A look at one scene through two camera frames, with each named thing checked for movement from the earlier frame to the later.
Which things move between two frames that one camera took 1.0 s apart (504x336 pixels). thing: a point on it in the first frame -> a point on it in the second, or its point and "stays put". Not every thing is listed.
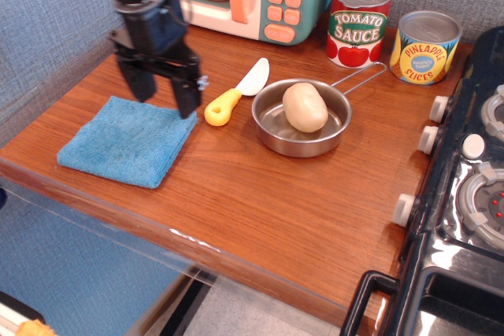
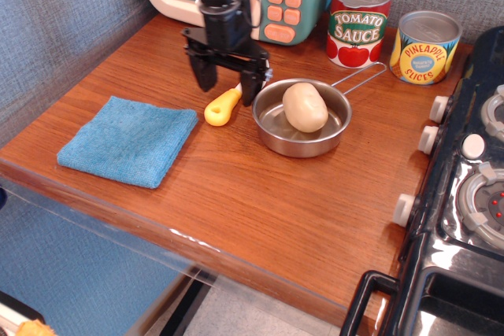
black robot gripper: x=154 y=31 -> x=226 y=37
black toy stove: x=451 y=278 stays put
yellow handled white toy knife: x=217 y=112 stays put
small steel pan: x=276 y=134 stays put
